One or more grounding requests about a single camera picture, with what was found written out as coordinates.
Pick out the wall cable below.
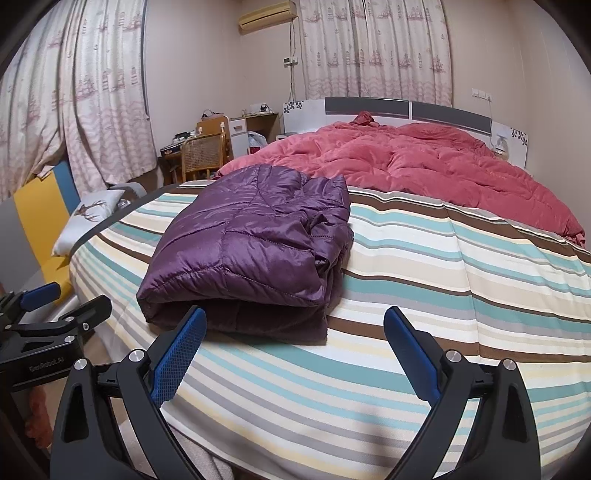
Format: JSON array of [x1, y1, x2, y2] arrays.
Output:
[[289, 21, 297, 100]]

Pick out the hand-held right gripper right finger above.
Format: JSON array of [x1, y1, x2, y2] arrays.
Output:
[[384, 305, 542, 480]]

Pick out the red comforter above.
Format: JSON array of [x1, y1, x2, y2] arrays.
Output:
[[215, 111, 587, 250]]

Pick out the wooden board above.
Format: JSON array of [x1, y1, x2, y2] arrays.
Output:
[[196, 114, 230, 137]]

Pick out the wooden desk with drawers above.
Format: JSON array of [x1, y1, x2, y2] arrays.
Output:
[[228, 112, 280, 162]]

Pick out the wooden rattan-back chair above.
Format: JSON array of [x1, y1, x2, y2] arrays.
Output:
[[178, 131, 229, 183]]

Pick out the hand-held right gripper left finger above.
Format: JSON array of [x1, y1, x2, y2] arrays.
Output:
[[50, 306, 208, 480]]

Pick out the patterned window curtain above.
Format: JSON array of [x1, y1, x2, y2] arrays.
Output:
[[298, 0, 453, 108]]

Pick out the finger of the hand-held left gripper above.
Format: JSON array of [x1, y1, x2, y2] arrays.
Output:
[[0, 282, 61, 325], [8, 295, 113, 341]]

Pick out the yellow and blue mat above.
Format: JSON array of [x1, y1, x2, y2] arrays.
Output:
[[13, 161, 82, 288]]

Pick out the white and grey headboard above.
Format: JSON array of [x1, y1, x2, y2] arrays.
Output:
[[283, 97, 529, 169]]

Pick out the white plastic bag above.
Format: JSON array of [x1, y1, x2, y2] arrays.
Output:
[[247, 131, 269, 160]]

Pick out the long patterned side curtain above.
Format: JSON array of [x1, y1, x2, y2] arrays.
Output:
[[0, 0, 156, 202]]

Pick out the deer print pillow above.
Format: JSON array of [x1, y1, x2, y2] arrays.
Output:
[[52, 187, 125, 257]]

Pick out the purple quilted down jacket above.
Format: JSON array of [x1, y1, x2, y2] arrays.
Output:
[[136, 164, 355, 346]]

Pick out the grey cushion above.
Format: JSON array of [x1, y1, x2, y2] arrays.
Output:
[[111, 182, 147, 209]]

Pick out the striped bed sheet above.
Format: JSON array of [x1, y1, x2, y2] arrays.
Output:
[[69, 180, 591, 480]]

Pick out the beige air conditioner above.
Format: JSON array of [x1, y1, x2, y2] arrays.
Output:
[[238, 0, 298, 31]]

